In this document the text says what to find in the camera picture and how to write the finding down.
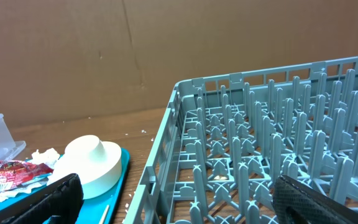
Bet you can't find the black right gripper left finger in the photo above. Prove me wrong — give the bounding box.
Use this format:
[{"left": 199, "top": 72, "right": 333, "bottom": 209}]
[{"left": 0, "top": 174, "right": 84, "bottom": 224}]

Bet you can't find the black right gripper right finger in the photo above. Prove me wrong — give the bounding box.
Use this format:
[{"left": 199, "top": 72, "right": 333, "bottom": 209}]
[{"left": 272, "top": 175, "right": 358, "bottom": 224}]

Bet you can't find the grey dishwasher rack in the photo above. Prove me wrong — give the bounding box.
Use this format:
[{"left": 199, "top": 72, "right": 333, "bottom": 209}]
[{"left": 124, "top": 57, "right": 358, "bottom": 223}]

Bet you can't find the crumpled white tissue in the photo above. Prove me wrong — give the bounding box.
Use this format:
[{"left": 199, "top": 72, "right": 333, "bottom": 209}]
[
  {"left": 29, "top": 148, "right": 60, "bottom": 169},
  {"left": 0, "top": 180, "right": 47, "bottom": 202}
]

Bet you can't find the teal plastic tray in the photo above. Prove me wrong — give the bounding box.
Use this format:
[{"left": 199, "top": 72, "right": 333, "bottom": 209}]
[{"left": 0, "top": 148, "right": 131, "bottom": 223}]

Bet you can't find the wooden chopstick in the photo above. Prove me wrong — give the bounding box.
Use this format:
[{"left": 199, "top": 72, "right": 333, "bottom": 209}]
[{"left": 98, "top": 205, "right": 109, "bottom": 224}]

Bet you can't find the pale green bowl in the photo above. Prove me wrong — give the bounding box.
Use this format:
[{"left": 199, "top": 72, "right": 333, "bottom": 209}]
[{"left": 47, "top": 141, "right": 122, "bottom": 200}]

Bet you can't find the white paper cup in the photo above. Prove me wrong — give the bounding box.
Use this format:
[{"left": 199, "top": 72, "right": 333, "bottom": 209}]
[{"left": 65, "top": 135, "right": 105, "bottom": 161}]

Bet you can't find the red snack wrapper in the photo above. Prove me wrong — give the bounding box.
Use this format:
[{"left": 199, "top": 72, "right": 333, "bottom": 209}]
[{"left": 0, "top": 161, "right": 53, "bottom": 192}]

